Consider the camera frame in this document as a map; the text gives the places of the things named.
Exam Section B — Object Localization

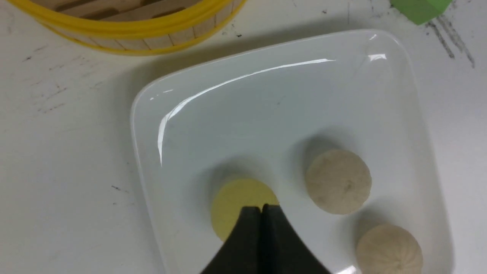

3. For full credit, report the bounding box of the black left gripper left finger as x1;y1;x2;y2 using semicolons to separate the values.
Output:
202;207;261;274

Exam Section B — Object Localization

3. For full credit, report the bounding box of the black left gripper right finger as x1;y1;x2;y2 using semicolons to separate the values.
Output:
261;204;330;274

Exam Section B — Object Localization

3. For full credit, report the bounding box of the yellow steamed bun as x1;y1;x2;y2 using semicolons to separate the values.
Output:
211;178;279;242

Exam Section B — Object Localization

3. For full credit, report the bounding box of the beige steamed bun near edge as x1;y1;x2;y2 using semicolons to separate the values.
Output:
355;224;424;274

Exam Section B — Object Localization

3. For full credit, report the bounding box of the white square plate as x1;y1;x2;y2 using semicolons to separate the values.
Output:
131;30;454;274

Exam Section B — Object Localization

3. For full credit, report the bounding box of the bamboo steamer basket yellow rim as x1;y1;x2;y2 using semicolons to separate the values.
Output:
10;0;245;56

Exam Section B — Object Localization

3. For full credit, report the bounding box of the green cube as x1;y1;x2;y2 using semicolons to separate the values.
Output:
390;0;452;25

